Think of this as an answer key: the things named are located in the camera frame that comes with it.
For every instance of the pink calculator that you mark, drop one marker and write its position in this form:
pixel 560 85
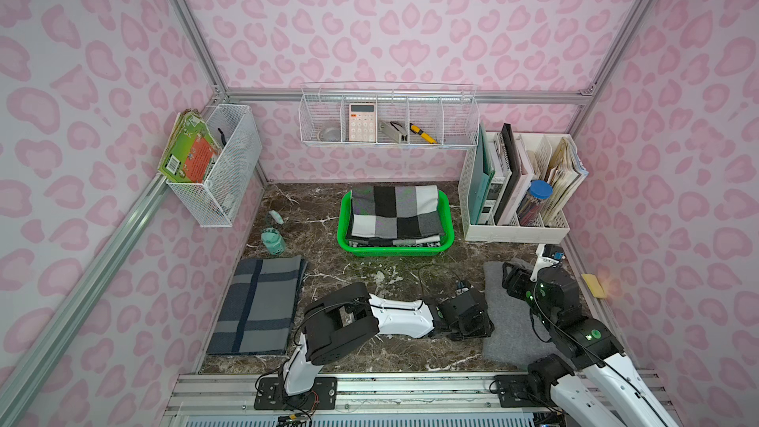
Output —
pixel 362 122

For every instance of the black book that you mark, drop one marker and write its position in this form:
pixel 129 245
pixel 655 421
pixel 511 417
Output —
pixel 511 166

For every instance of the dark grey plaid scarf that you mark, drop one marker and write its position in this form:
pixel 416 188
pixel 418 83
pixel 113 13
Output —
pixel 259 310

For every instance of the black white checkered scarf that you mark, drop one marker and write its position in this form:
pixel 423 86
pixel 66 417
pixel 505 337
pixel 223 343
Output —
pixel 395 212

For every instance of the white mesh wall basket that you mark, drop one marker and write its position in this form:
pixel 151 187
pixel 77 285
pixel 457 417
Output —
pixel 216 202

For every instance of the white wire wall shelf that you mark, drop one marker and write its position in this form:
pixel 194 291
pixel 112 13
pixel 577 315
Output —
pixel 389 114

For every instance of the stack of magazines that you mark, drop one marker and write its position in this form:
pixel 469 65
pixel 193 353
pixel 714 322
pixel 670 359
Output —
pixel 565 172

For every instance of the teal file folder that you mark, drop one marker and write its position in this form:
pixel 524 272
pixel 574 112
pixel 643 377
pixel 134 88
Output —
pixel 482 173

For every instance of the yellow black utility knife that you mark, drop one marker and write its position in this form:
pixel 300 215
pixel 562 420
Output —
pixel 419 132

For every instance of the green plastic basket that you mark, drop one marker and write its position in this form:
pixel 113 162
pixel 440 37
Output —
pixel 447 241

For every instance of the yellow sticky note pad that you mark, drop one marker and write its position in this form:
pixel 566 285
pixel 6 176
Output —
pixel 594 286

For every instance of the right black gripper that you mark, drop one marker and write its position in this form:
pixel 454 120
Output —
pixel 514 276

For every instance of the blue lid pencil jar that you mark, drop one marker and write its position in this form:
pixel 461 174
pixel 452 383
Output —
pixel 531 205

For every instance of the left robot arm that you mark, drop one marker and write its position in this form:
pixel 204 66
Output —
pixel 343 321

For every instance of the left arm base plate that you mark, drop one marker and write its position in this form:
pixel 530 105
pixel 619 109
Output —
pixel 270 395

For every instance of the grey stapler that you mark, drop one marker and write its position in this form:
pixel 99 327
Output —
pixel 394 132

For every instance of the plain grey folded scarf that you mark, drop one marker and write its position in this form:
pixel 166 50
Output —
pixel 515 340

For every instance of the smiley houndstooth knit scarf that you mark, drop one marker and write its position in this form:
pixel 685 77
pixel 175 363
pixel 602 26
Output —
pixel 431 241

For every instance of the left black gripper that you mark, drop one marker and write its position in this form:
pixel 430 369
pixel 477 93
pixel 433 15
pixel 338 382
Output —
pixel 476 317

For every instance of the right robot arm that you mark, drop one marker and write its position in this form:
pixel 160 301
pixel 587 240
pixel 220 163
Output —
pixel 591 380

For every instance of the white desk file organizer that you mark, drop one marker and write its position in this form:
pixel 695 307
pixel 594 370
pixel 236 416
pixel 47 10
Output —
pixel 540 147

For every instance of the metal bowl on shelf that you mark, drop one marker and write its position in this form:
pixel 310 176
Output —
pixel 330 134

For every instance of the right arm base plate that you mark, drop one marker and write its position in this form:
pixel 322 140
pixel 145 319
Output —
pixel 521 391

